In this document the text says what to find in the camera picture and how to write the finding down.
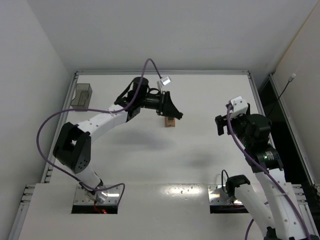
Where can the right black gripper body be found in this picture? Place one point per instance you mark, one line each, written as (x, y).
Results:
(222, 123)

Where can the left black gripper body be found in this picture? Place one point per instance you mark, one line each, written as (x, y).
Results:
(162, 104)

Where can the grey plastic block box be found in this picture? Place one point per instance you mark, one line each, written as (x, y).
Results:
(82, 97)

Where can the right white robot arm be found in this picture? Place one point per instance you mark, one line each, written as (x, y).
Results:
(279, 218)

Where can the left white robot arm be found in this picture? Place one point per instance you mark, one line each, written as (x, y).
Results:
(73, 146)

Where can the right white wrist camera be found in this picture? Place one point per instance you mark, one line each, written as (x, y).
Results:
(238, 106)

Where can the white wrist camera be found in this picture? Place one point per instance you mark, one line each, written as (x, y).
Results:
(238, 106)
(162, 82)

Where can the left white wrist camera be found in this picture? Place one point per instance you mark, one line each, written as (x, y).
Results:
(162, 82)

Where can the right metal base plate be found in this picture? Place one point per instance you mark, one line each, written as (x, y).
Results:
(218, 197)

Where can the metal base plate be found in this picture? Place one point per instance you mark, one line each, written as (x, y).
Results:
(110, 197)
(218, 197)

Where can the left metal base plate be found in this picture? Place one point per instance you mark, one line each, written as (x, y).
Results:
(110, 197)

